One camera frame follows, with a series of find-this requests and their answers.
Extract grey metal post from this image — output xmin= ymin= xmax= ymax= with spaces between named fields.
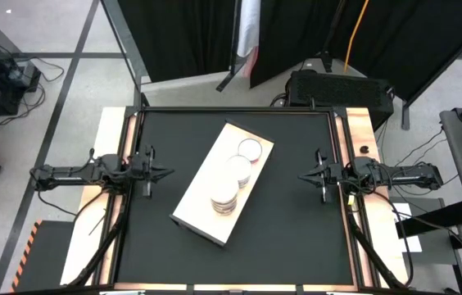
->
xmin=100 ymin=0 xmax=152 ymax=108

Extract black computer case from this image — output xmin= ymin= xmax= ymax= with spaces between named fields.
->
xmin=286 ymin=68 xmax=396 ymax=124

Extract light wooden side board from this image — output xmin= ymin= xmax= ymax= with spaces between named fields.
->
xmin=59 ymin=106 xmax=138 ymax=287
xmin=334 ymin=106 xmax=412 ymax=288

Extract black curtain frame bar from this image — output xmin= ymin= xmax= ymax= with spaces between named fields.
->
xmin=215 ymin=0 xmax=243 ymax=93

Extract black curtain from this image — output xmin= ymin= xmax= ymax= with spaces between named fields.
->
xmin=249 ymin=0 xmax=462 ymax=103
xmin=116 ymin=0 xmax=242 ymax=83

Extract wooden shelf black metal legs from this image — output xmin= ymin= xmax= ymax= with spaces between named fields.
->
xmin=169 ymin=118 xmax=276 ymax=247

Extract white paper sheet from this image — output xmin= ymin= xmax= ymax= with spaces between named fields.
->
xmin=389 ymin=202 xmax=424 ymax=254

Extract black light stand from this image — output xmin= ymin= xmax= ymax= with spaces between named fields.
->
xmin=316 ymin=0 xmax=349 ymax=74

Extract black flat bar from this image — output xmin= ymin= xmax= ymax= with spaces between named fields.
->
xmin=394 ymin=199 xmax=462 ymax=239

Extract yellow cable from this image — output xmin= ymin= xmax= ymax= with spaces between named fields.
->
xmin=343 ymin=0 xmax=370 ymax=75

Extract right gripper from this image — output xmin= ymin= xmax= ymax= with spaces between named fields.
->
xmin=298 ymin=149 xmax=354 ymax=204

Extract black table frame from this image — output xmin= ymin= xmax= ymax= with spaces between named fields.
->
xmin=112 ymin=105 xmax=365 ymax=288

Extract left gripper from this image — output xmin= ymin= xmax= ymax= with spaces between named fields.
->
xmin=129 ymin=145 xmax=174 ymax=198

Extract white cloth strip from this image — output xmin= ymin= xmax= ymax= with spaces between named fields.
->
xmin=237 ymin=0 xmax=261 ymax=79

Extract black orange-striped floor mat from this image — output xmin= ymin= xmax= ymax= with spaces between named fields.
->
xmin=9 ymin=219 xmax=75 ymax=294

